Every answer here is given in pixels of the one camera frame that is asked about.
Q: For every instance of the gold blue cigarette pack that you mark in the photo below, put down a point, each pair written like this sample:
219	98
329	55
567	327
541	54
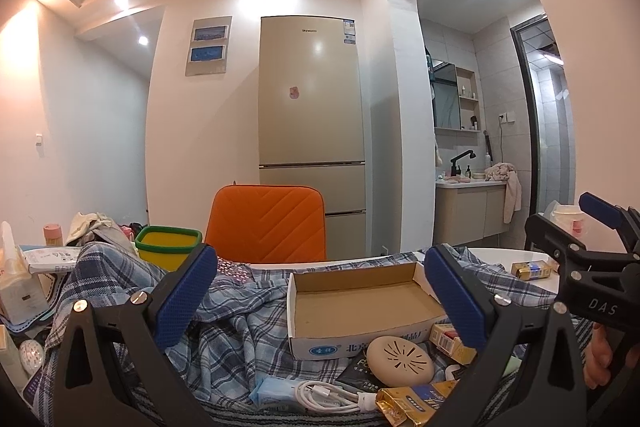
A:
413	406

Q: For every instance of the gold pack on table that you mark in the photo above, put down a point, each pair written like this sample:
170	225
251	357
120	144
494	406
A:
531	270

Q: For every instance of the blue plaid shirt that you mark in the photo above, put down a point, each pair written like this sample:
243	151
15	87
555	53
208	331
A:
237	336

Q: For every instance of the person's right hand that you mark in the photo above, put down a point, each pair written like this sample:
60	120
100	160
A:
598	358

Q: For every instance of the bathroom mirror cabinet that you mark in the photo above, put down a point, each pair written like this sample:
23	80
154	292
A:
456	105

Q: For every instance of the yellow green-rimmed bin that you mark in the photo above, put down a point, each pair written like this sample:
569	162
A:
166	247

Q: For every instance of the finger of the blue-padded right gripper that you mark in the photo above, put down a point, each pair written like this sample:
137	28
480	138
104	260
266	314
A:
548	389

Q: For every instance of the bathroom vanity cabinet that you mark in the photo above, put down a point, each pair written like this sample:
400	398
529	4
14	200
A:
468	212

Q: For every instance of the beige clothes pile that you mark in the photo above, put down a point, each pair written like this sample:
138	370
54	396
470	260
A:
96	227

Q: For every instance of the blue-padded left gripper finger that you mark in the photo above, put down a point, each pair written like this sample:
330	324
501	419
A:
90	388

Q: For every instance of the cardboard tray box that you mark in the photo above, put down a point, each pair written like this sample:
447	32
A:
335	314

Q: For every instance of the striped grey towel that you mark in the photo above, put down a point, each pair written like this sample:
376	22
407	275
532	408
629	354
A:
226	416

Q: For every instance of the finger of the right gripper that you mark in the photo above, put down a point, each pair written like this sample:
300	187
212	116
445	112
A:
559	245
625	222

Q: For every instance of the red gold cigarette box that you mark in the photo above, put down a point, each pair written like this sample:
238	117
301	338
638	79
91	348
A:
446	339

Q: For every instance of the light blue tissue pack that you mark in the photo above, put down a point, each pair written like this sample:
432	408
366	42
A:
272	391

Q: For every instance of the white cup with pink print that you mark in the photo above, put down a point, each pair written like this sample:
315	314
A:
570	218

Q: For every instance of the pink towel on vanity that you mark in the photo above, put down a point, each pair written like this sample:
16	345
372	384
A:
506	172

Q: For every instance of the white wipes pack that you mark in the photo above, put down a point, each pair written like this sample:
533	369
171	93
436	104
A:
49	259

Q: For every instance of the grey wall panel box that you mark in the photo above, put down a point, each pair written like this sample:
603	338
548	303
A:
208	48

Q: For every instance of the beige refrigerator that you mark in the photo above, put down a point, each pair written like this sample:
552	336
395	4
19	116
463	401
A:
310	126

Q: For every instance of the black face sachet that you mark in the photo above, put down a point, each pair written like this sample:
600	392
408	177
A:
358	375

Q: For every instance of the beige round perforated disc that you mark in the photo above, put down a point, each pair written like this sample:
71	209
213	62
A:
398	362

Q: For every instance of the orange chair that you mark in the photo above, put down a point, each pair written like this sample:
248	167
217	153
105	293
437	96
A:
267	224

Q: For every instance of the pink bottle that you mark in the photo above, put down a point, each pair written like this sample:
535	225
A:
53	236

